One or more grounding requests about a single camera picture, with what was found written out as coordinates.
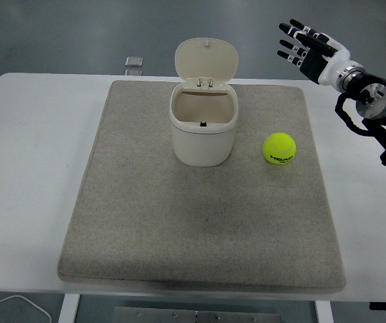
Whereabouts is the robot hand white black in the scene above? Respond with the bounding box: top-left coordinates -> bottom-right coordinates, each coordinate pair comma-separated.
278,19 -> 361,87

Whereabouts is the yellow tennis ball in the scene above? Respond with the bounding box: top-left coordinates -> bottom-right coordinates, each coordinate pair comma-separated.
262,132 -> 297,166

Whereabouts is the cream bin with flip lid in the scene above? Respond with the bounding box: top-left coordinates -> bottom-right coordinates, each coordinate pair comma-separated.
169,38 -> 240,168

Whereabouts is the grey felt mat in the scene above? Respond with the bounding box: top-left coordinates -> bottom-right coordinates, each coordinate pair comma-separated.
56,79 -> 347,293

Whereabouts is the white table leg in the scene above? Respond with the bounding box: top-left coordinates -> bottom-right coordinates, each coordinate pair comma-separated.
58,293 -> 81,323
313,299 -> 334,323

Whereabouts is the grey metal plate with screws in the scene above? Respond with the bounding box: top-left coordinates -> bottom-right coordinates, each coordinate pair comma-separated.
113,306 -> 282,323

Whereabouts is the white cable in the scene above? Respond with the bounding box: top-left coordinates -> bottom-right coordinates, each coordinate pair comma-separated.
0,295 -> 52,323

